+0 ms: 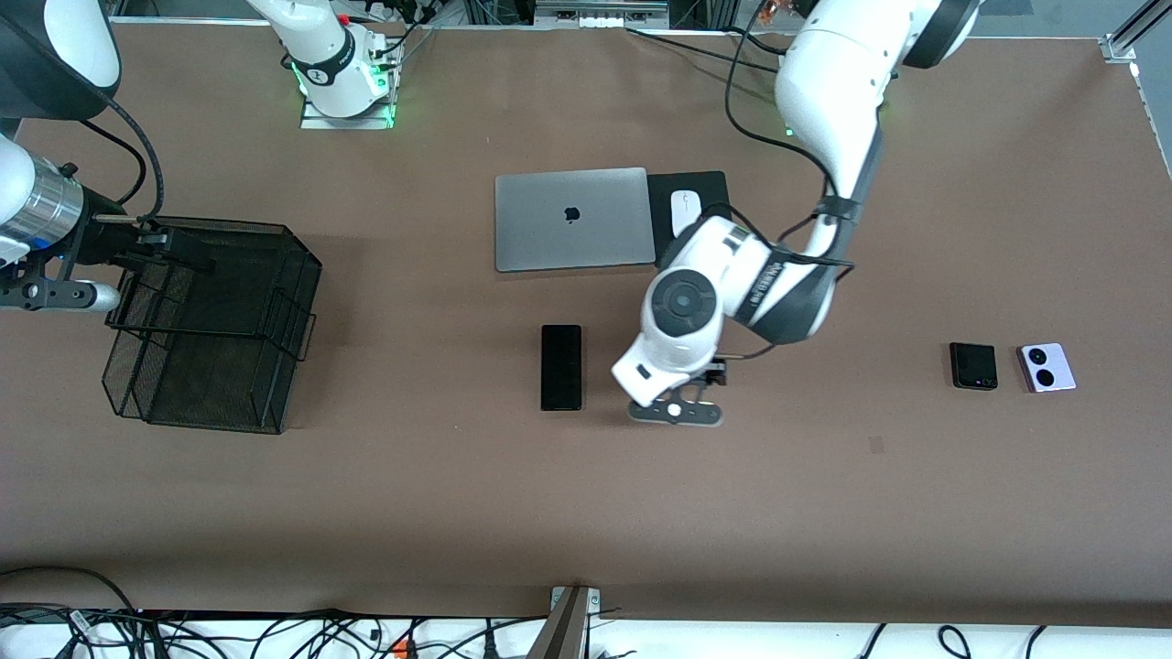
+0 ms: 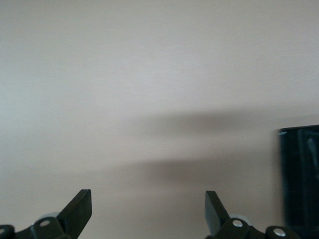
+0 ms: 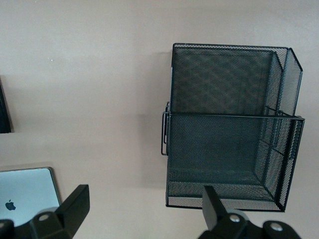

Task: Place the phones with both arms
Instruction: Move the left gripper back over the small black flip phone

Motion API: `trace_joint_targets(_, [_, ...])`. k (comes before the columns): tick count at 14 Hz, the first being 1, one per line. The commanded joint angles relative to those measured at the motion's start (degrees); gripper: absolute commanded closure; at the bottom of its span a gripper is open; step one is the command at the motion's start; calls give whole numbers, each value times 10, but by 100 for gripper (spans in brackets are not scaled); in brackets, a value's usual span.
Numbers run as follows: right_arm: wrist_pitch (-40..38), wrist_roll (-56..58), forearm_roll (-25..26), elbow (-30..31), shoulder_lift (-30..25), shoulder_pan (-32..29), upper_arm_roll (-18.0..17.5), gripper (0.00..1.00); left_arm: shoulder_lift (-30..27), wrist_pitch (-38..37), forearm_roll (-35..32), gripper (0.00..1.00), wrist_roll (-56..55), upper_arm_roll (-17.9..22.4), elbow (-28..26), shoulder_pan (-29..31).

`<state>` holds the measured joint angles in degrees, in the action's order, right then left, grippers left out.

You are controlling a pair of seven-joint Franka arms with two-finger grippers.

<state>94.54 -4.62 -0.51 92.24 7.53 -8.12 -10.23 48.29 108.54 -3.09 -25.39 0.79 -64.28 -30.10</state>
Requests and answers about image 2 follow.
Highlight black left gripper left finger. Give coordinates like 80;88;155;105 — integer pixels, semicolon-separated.
31;189;93;239

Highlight long black smartphone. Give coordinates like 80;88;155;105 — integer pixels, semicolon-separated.
276;125;319;229

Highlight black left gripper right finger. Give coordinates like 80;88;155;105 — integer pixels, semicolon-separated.
204;190;255;239

